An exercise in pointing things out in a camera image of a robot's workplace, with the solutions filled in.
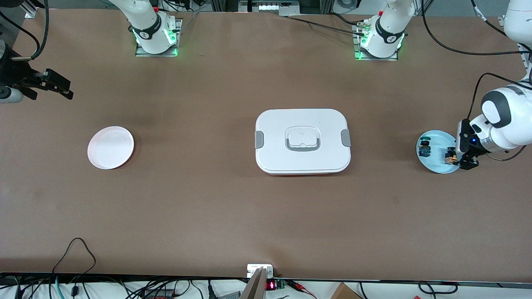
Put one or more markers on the orange push-button switch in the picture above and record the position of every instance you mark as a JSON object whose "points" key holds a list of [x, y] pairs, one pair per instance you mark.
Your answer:
{"points": [[450, 157]]}

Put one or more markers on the blue push-button switch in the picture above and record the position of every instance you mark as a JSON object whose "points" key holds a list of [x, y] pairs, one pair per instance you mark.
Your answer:
{"points": [[424, 150]]}

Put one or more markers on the small white metal bracket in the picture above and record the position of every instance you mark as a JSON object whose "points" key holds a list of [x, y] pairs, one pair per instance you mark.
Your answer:
{"points": [[254, 269]]}

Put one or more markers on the white lidded lunch box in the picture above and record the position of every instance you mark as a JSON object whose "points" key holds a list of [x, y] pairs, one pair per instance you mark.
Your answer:
{"points": [[303, 162]]}

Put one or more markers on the grey slanted bar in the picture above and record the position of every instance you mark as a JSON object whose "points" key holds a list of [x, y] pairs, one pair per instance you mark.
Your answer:
{"points": [[255, 286]]}

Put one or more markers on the red clip test leads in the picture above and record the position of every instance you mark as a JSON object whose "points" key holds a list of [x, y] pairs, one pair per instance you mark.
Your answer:
{"points": [[301, 287]]}

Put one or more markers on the red digit display module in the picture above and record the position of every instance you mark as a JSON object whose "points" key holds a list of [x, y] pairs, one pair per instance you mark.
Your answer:
{"points": [[272, 285]]}

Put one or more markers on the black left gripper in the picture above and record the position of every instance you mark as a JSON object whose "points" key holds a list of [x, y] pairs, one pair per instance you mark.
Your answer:
{"points": [[467, 161]]}

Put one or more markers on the brown cardboard box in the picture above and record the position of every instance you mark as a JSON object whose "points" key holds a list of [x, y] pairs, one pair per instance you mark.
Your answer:
{"points": [[345, 292]]}

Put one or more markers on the light blue round plate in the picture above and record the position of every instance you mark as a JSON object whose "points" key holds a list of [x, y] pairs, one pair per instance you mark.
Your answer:
{"points": [[440, 143]]}

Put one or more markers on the pale pink round plate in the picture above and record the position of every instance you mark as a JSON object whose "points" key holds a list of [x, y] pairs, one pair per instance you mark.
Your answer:
{"points": [[110, 148]]}

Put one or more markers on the white power strip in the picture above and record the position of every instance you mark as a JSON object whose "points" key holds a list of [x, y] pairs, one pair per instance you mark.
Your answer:
{"points": [[274, 7]]}

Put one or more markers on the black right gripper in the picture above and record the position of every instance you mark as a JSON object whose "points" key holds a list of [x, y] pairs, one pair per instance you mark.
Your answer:
{"points": [[17, 77]]}

